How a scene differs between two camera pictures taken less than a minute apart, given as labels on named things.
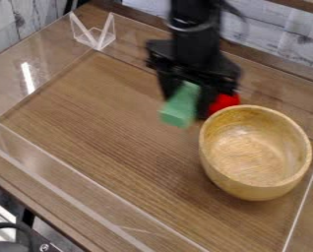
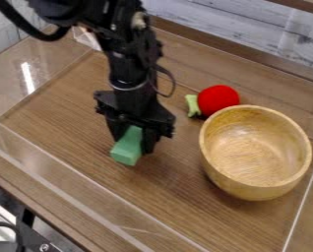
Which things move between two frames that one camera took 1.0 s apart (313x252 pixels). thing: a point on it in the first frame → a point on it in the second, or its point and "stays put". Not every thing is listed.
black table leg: [28, 217] stays put
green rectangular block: [179, 110] → [125, 150]
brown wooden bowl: [255, 152] stays put
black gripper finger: [170, 82] → [116, 126]
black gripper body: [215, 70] → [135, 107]
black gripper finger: [204, 94] → [151, 134]
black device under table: [29, 240] stays put
